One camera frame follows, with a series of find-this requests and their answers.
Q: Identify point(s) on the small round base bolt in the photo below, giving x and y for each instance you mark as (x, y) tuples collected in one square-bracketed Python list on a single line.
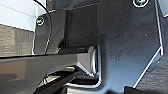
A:
[(40, 21)]

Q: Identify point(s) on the white wardrobe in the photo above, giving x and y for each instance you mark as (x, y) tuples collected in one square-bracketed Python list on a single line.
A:
[(15, 11)]

